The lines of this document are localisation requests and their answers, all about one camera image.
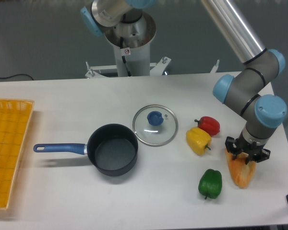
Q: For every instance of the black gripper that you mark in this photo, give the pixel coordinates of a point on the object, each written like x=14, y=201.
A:
x=255, y=152

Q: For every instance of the triangle bread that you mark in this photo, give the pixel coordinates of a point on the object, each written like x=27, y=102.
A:
x=240, y=172

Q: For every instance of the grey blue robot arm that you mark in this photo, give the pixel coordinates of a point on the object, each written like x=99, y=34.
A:
x=263, y=114

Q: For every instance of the red bell pepper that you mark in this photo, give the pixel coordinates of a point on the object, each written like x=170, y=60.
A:
x=209, y=125

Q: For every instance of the green bell pepper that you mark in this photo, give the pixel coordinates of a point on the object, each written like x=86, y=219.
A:
x=210, y=184

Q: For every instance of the yellow bell pepper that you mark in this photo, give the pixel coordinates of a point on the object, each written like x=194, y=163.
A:
x=198, y=140

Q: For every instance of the glass pot lid blue knob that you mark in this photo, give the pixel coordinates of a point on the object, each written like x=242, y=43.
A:
x=155, y=125

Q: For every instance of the yellow woven basket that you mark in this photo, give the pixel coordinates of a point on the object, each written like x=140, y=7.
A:
x=15, y=116

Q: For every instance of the dark saucepan blue handle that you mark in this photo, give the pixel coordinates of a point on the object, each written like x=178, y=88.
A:
x=112, y=149

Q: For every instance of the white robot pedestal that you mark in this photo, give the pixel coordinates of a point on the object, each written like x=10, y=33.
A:
x=131, y=39

